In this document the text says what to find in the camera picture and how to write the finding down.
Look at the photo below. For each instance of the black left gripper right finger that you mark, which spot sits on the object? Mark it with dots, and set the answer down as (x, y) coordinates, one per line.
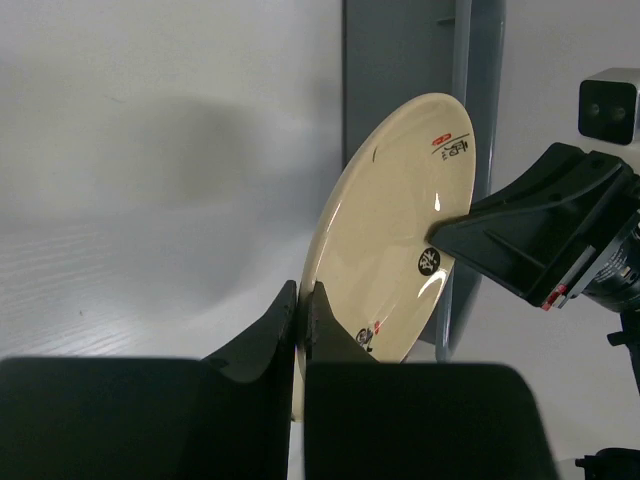
(365, 419)

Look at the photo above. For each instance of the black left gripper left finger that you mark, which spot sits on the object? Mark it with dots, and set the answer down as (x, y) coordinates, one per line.
(225, 416)

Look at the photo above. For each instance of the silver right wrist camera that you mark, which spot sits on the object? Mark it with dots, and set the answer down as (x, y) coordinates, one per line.
(608, 107)

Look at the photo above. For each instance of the grey plastic bin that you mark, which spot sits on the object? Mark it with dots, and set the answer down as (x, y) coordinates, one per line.
(398, 53)

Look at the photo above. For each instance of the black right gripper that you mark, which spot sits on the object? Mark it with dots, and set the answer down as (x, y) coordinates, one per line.
(568, 226)

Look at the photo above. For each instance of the beige dish with flowers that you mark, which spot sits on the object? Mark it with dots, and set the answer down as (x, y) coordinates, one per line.
(370, 250)

